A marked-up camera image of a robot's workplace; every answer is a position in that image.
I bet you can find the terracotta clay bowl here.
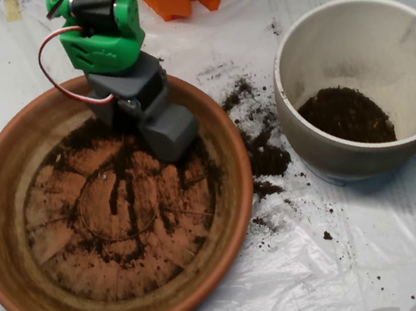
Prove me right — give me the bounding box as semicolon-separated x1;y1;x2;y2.
0;48;276;311

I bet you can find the clear plastic cover sheet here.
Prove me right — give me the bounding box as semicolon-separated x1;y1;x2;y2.
0;0;416;311

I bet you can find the white ceramic pot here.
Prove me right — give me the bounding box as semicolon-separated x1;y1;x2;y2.
260;0;416;194

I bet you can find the red and white servo cable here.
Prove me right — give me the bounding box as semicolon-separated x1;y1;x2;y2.
28;0;169;115

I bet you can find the spilled dark soil patch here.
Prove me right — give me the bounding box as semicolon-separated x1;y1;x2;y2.
214;68;299;203

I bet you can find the dark soil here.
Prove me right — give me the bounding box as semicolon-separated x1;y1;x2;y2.
27;97;236;276
293;77;398;157

